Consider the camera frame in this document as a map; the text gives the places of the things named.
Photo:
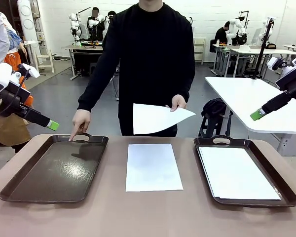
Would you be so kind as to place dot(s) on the person's left forearm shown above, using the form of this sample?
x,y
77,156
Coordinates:
x,y
187,85

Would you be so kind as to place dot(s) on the white A4 paper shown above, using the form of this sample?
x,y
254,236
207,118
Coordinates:
x,y
236,172
155,118
153,168

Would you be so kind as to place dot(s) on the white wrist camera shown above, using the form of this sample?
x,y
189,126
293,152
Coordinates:
x,y
273,63
32,71

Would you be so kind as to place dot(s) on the grey wall equipment rack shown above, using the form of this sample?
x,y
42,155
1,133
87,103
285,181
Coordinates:
x,y
39,19

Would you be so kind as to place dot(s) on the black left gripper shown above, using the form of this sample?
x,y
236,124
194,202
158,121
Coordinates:
x,y
11,103

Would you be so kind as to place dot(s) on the seated background person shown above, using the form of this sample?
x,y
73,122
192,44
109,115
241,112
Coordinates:
x,y
220,34

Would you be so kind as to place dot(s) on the grey background work table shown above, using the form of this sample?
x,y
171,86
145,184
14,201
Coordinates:
x,y
84,48

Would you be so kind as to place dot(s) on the black stool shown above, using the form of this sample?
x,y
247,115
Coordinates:
x,y
208,127

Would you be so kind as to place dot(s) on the brown plastic serving tray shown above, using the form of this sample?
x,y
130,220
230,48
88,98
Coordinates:
x,y
270,170
51,172

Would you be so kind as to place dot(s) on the white monitor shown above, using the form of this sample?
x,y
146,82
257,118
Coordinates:
x,y
256,35

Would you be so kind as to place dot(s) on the black tripod pole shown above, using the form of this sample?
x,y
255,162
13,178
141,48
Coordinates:
x,y
261,53

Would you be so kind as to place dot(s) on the white standing air conditioner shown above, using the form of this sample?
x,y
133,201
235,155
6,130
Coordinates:
x,y
27,14

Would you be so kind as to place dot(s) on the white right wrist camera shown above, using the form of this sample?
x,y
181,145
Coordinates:
x,y
273,63

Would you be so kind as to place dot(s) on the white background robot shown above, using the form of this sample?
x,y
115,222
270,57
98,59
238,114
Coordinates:
x,y
236,22
74,24
190,21
264,23

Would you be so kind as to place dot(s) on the person's left hand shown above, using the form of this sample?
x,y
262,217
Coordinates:
x,y
178,101

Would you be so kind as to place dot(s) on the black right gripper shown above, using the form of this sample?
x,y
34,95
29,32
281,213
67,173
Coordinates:
x,y
292,81

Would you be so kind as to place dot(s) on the person torso black sweater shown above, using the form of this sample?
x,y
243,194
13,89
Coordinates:
x,y
150,61

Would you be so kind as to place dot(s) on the white drawer cabinet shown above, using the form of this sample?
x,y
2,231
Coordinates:
x,y
199,49

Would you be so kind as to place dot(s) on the background person blurred face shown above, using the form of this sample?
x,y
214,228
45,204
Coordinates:
x,y
95,11

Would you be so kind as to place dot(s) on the white background desk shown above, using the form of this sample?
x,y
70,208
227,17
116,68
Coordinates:
x,y
273,51

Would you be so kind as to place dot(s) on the large white table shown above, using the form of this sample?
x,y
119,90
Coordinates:
x,y
236,93

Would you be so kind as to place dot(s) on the person's right forearm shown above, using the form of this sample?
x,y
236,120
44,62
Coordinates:
x,y
93,89

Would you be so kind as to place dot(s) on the white wooden stool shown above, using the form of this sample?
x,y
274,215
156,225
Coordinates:
x,y
48,61

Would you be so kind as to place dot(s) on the background person dark hair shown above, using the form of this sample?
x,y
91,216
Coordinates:
x,y
111,14

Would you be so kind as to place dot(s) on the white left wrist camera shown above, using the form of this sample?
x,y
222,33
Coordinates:
x,y
32,71

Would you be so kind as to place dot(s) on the person's right hand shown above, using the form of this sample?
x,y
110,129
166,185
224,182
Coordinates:
x,y
82,119

